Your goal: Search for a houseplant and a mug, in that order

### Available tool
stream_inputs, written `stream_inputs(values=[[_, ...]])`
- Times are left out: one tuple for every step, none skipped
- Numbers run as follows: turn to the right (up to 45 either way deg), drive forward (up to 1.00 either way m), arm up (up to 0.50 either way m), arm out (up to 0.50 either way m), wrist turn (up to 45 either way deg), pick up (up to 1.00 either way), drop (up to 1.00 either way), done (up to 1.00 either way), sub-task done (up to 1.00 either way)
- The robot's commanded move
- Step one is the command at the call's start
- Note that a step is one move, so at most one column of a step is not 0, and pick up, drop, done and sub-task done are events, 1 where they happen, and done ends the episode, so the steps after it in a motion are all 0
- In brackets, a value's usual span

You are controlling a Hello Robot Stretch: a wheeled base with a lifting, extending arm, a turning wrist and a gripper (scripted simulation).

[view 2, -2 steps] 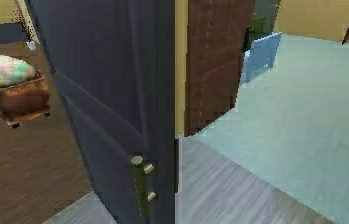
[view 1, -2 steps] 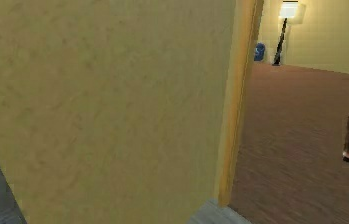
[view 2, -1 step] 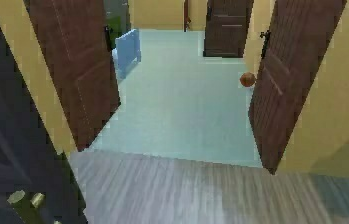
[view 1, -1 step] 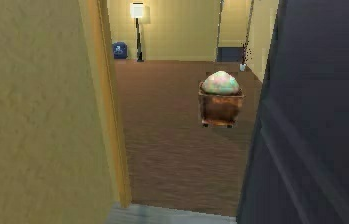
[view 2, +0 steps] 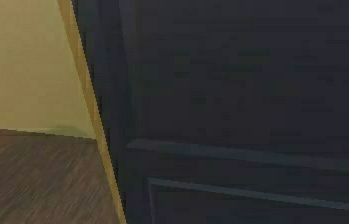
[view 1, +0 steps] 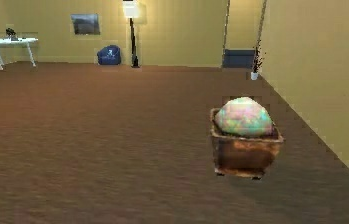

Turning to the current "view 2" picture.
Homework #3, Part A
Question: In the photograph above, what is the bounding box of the dark panelled room door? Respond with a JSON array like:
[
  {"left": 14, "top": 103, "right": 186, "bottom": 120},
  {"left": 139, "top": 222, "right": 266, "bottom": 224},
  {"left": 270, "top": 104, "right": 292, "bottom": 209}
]
[{"left": 70, "top": 0, "right": 349, "bottom": 224}]

